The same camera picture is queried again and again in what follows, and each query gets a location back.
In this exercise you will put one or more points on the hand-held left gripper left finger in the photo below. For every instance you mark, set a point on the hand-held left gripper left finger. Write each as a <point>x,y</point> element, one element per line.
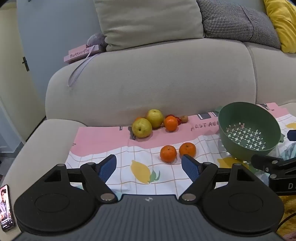
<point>107,168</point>

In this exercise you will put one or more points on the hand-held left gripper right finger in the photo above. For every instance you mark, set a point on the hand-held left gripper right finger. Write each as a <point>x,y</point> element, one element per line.
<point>189,165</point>

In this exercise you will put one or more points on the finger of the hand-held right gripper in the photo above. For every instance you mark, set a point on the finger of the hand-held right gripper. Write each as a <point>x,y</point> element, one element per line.
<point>291,135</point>
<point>266,162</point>

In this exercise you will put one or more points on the small brown round fruit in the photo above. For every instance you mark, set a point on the small brown round fruit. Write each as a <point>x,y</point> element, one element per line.
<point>184,118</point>

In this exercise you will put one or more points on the green plastic colander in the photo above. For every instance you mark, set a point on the green plastic colander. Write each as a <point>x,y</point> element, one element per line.
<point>235,120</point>

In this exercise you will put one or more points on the yellow-green pear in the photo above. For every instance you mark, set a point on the yellow-green pear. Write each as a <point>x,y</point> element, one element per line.
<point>142,128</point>

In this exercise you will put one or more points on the yellow shaggy rug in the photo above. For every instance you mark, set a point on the yellow shaggy rug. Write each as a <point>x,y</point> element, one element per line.
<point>288,206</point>

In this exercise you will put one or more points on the pink and white printed cloth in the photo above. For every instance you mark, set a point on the pink and white printed cloth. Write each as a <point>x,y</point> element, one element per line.
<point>143,143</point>

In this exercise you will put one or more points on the beige fabric sofa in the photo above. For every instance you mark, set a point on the beige fabric sofa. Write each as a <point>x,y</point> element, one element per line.
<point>150,76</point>

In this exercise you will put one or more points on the lilac ribbon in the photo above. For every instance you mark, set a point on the lilac ribbon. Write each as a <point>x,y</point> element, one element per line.
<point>77,70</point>

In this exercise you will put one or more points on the smartphone with lit screen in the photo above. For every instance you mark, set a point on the smartphone with lit screen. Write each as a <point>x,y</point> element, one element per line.
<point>5,208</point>

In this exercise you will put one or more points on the yellow cushion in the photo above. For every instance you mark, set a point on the yellow cushion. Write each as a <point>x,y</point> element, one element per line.
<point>284,25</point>

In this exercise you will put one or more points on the pink lettered box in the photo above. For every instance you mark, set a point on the pink lettered box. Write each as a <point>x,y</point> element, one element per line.
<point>78,53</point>

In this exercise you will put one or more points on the houndstooth cushion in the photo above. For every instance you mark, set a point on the houndstooth cushion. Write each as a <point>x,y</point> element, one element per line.
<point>235,20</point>

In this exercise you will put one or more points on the grey plush toy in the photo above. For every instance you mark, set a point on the grey plush toy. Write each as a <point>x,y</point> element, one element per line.
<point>97,40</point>

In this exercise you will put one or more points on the beige cushion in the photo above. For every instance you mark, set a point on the beige cushion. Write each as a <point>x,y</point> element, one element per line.
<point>148,20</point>

